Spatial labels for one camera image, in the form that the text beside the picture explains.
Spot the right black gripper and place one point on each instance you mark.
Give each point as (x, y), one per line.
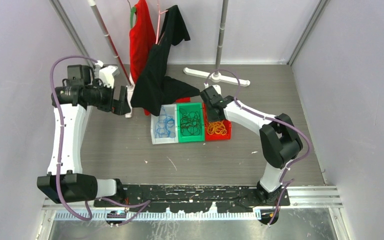
(212, 118)

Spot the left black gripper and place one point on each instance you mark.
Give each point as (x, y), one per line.
(118, 107)

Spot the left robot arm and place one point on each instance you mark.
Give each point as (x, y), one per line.
(83, 89)

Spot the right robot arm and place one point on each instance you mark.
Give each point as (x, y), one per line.
(280, 141)

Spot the red plastic bin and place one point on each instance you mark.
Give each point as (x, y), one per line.
(216, 131)

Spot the green plastic bin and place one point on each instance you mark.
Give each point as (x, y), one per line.
(190, 122)

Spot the black t-shirt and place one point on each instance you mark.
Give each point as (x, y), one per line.
(154, 87)

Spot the white plastic bin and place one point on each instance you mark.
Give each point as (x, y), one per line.
(164, 128)

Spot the red t-shirt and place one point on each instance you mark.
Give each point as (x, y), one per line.
(142, 36)

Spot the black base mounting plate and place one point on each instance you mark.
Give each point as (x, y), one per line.
(193, 198)

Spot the left rack pole with base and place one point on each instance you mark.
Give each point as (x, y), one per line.
(106, 34)

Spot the green clothes hanger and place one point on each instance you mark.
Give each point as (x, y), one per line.
(133, 12)

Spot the pink clothes hanger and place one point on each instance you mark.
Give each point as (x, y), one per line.
(160, 12)

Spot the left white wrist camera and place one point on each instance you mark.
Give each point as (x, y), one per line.
(106, 73)

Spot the white slotted cable duct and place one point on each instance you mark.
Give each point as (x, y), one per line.
(119, 215)

